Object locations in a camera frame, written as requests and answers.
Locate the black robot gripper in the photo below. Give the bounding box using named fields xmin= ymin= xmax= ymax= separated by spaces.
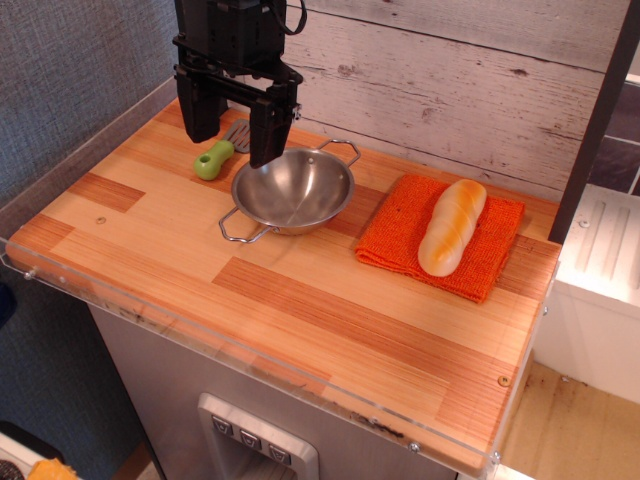
xmin=173 ymin=1 xmax=304 ymax=169

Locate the toy hotdog bun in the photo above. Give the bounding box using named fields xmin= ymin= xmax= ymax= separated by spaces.
xmin=418 ymin=179 xmax=487 ymax=277

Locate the orange knitted cloth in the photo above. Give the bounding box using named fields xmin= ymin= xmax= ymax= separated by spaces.
xmin=355 ymin=175 xmax=525 ymax=303

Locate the grey toy fridge cabinet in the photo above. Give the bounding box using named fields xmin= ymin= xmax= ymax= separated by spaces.
xmin=90 ymin=307 xmax=457 ymax=479

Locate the silver dispenser panel with buttons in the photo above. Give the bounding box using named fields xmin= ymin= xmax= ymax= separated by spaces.
xmin=198 ymin=393 xmax=320 ymax=479

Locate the clear acrylic table guard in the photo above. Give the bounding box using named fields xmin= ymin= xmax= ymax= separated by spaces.
xmin=2 ymin=229 xmax=509 ymax=479

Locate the yellow object at corner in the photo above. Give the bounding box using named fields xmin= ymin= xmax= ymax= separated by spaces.
xmin=26 ymin=459 xmax=79 ymax=480

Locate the white toy sink unit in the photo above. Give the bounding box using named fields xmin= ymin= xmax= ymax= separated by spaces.
xmin=533 ymin=185 xmax=639 ymax=402

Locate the green-handled grey spatula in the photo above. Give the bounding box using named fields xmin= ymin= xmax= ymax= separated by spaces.
xmin=193 ymin=119 xmax=250 ymax=181

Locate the steel two-handled bowl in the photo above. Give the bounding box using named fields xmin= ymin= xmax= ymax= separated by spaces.
xmin=218 ymin=139 xmax=361 ymax=244

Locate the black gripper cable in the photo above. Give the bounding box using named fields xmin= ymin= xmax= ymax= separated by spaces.
xmin=269 ymin=0 xmax=307 ymax=37

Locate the dark right frame post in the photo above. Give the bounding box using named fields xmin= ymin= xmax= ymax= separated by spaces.
xmin=548 ymin=0 xmax=639 ymax=244

